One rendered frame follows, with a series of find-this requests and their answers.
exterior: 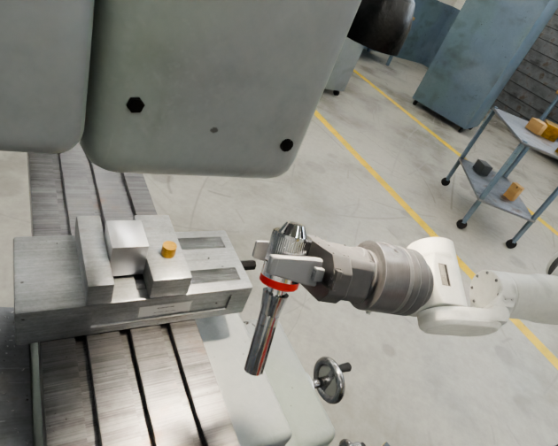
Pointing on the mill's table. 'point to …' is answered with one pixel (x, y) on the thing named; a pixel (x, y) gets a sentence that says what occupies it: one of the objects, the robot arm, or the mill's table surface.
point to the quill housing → (208, 83)
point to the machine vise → (115, 285)
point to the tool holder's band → (278, 284)
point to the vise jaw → (155, 223)
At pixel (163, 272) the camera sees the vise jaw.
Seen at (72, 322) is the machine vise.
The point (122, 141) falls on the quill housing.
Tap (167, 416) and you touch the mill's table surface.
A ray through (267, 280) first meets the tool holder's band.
